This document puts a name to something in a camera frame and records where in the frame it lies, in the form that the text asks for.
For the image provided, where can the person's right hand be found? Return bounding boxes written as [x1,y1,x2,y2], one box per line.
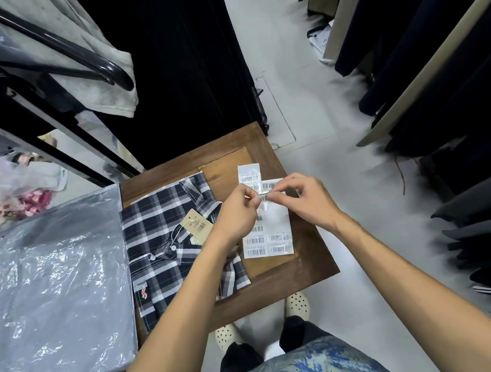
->
[262,166,348,243]

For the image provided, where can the person's left hand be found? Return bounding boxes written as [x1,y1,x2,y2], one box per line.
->
[203,181,268,256]

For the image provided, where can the person's left forearm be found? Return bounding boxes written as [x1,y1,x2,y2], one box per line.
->
[71,235,258,372]

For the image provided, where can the person's right forearm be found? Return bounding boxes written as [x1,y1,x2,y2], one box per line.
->
[329,191,491,372]

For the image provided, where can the small white sticker strip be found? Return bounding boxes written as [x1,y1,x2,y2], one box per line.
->
[236,162,263,190]

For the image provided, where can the white barcode sticker sheet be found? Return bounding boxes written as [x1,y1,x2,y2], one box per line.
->
[235,194,296,262]

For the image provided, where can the beige paper hang tag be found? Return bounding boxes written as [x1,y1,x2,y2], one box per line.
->
[178,206,217,248]

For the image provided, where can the navy white plaid shirt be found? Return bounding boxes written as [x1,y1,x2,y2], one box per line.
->
[116,167,256,334]

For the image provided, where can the cream perforated right shoe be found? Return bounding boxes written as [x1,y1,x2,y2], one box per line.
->
[282,290,312,324]

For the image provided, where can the cream perforated shoe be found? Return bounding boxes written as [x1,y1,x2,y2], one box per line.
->
[282,290,312,324]
[213,322,246,355]

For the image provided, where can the cream perforated left shoe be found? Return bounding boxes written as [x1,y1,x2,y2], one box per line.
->
[213,322,246,355]

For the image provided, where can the black trousers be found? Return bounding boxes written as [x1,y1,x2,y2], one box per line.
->
[202,309,344,372]

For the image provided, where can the white paper on floor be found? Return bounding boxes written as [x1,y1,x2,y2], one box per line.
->
[305,20,341,68]

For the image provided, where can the black hanging garment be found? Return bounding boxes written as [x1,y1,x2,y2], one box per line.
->
[70,0,273,178]

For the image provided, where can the beige hanging garment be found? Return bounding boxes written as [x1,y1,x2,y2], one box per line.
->
[335,0,491,148]

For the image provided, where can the dirty white cloth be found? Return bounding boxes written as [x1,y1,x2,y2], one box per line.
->
[0,0,142,136]

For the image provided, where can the row of dark hanging garments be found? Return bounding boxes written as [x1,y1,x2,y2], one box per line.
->
[277,0,491,319]

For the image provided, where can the grey garment in plastic bag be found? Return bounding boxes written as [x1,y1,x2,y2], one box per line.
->
[0,183,148,372]

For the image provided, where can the black metal rack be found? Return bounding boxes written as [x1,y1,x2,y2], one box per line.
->
[0,0,150,203]

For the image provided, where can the pile of pink white bags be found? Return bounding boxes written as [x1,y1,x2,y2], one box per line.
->
[0,144,81,268]

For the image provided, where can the red string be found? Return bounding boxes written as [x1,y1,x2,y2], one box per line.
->
[394,152,426,197]

